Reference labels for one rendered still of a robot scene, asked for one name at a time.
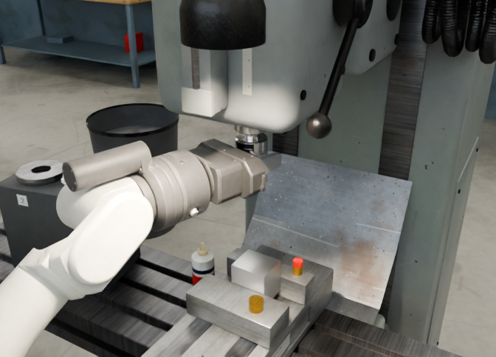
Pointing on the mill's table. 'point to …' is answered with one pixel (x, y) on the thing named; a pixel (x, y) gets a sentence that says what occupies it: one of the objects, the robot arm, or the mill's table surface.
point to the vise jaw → (237, 310)
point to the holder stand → (38, 211)
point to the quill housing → (260, 58)
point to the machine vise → (288, 295)
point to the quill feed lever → (345, 9)
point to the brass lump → (256, 304)
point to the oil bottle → (202, 263)
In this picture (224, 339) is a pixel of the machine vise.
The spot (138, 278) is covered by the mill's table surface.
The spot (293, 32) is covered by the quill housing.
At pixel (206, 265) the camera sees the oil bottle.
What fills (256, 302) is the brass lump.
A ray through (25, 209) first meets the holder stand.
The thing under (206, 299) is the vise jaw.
